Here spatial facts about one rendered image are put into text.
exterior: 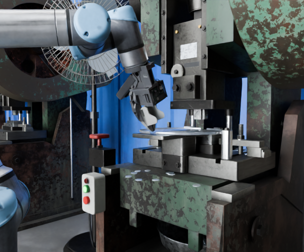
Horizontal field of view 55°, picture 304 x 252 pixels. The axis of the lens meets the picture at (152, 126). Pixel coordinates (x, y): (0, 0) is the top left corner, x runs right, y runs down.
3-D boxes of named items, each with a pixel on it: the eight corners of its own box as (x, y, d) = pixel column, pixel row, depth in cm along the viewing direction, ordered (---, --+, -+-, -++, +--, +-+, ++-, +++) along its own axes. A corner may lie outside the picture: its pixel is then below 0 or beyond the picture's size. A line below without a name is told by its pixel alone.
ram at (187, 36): (199, 99, 96) (199, 8, 94) (164, 100, 106) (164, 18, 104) (225, 101, 108) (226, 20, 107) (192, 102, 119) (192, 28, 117)
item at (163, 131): (238, 131, 102) (239, 129, 102) (190, 137, 81) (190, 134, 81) (174, 128, 122) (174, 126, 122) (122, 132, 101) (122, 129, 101)
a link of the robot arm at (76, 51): (62, 24, 67) (106, 11, 70) (64, 36, 78) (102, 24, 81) (75, 57, 69) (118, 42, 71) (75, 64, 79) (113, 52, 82)
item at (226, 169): (237, 182, 85) (237, 161, 85) (132, 163, 116) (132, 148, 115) (275, 167, 107) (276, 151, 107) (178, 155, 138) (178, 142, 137)
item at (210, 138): (211, 144, 102) (211, 131, 102) (177, 141, 112) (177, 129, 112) (224, 142, 109) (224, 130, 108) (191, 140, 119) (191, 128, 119)
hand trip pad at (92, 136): (97, 154, 112) (96, 134, 112) (87, 153, 116) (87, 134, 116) (111, 152, 117) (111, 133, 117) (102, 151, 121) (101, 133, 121)
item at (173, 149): (163, 180, 85) (163, 134, 84) (131, 173, 94) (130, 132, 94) (209, 168, 103) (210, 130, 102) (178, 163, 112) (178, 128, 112)
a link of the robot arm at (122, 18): (99, 14, 79) (128, 5, 81) (112, 53, 83) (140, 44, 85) (104, 11, 72) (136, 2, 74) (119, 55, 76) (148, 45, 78)
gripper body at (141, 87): (153, 109, 80) (140, 67, 76) (131, 109, 86) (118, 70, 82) (168, 98, 86) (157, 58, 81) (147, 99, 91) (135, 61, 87)
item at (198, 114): (203, 119, 107) (203, 109, 107) (192, 119, 110) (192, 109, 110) (207, 119, 109) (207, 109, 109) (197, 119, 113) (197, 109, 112)
